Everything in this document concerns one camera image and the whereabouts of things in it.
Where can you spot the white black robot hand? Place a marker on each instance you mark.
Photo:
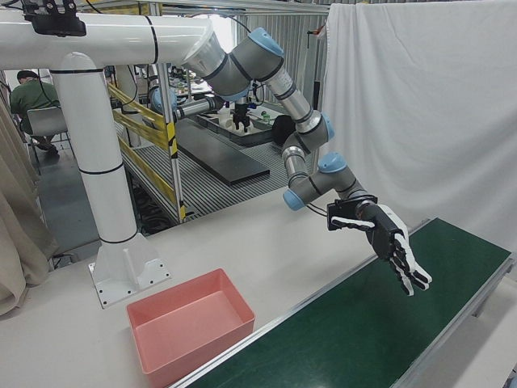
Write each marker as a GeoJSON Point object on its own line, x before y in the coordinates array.
{"type": "Point", "coordinates": [387, 238]}

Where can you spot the background silver blue robot arm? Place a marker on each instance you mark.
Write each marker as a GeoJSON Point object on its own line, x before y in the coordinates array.
{"type": "Point", "coordinates": [194, 107]}

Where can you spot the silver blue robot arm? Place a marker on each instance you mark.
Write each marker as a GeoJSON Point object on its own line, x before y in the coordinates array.
{"type": "Point", "coordinates": [242, 68]}

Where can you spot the pink plastic basket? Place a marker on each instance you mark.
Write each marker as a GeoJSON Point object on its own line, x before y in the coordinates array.
{"type": "Point", "coordinates": [190, 327]}

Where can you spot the green conveyor belt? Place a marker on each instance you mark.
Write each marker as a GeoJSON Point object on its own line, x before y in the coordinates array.
{"type": "Point", "coordinates": [363, 323]}

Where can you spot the white cloth backdrop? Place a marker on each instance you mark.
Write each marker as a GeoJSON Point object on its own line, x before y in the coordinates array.
{"type": "Point", "coordinates": [424, 121]}

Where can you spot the black round roll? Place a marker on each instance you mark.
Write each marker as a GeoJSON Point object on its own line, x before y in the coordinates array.
{"type": "Point", "coordinates": [282, 129]}

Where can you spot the grey tray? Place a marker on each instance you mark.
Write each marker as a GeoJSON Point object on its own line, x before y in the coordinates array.
{"type": "Point", "coordinates": [258, 135]}

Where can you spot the small green lidded jar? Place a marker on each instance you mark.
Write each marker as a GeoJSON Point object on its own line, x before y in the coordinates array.
{"type": "Point", "coordinates": [265, 117]}

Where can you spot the black floor platform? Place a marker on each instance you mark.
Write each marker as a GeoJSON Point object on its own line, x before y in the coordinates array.
{"type": "Point", "coordinates": [226, 157]}

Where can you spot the background black robot gripper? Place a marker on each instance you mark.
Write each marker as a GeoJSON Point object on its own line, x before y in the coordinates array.
{"type": "Point", "coordinates": [241, 117]}

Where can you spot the yellow black striped barrier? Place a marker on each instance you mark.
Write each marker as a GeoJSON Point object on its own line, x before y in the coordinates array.
{"type": "Point", "coordinates": [161, 129]}

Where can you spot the white chair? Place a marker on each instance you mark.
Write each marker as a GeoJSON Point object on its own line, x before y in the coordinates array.
{"type": "Point", "coordinates": [46, 119]}

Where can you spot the beige curtain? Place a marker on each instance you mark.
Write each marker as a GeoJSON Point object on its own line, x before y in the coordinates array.
{"type": "Point", "coordinates": [20, 222]}

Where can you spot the person in green shirt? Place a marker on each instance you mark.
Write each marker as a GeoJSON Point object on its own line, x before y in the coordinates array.
{"type": "Point", "coordinates": [34, 97]}

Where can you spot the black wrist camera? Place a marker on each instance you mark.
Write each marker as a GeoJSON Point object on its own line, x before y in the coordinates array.
{"type": "Point", "coordinates": [341, 209]}

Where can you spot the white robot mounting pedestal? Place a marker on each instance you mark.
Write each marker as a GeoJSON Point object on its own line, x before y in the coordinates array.
{"type": "Point", "coordinates": [101, 161]}

